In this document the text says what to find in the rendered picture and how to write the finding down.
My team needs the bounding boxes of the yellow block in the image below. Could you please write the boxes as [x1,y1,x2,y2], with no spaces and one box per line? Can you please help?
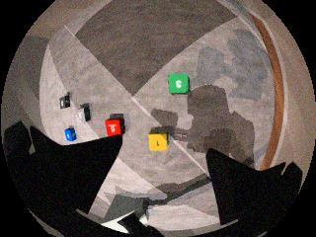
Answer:
[149,130,167,150]

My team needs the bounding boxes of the blue block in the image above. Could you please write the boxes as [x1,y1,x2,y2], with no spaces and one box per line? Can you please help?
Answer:
[64,127,76,141]

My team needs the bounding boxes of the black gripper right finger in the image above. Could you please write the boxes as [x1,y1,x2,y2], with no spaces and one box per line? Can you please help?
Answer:
[205,147,285,226]

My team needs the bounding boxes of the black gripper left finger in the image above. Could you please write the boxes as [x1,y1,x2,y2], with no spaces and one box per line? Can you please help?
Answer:
[31,126,122,214]

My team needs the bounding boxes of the red block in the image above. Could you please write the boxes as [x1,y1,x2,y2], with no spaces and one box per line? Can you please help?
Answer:
[106,118,125,135]

